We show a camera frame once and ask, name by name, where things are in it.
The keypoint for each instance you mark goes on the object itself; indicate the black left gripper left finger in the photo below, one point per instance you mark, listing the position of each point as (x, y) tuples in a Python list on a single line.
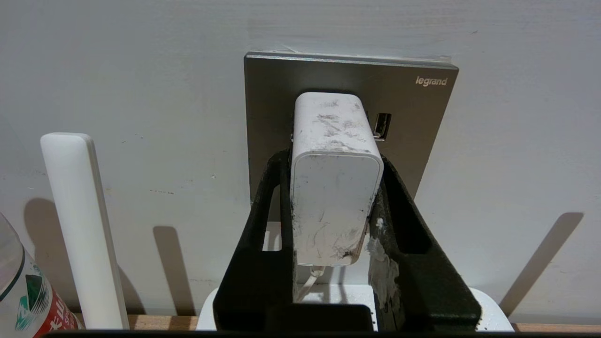
[(249, 291)]

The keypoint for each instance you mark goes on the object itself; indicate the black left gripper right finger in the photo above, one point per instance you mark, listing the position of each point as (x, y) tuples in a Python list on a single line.
[(432, 291)]

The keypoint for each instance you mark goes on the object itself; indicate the white power adapter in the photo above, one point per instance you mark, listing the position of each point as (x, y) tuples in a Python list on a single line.
[(335, 188)]

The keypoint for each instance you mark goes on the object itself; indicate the white router with four antennas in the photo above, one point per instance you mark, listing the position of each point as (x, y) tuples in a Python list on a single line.
[(80, 225)]

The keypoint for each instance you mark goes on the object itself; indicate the clear water bottle red cap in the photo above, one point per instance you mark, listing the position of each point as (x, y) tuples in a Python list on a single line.
[(28, 295)]

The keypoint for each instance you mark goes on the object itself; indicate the grey metal wall socket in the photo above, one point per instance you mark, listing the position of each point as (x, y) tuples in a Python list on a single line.
[(413, 122)]

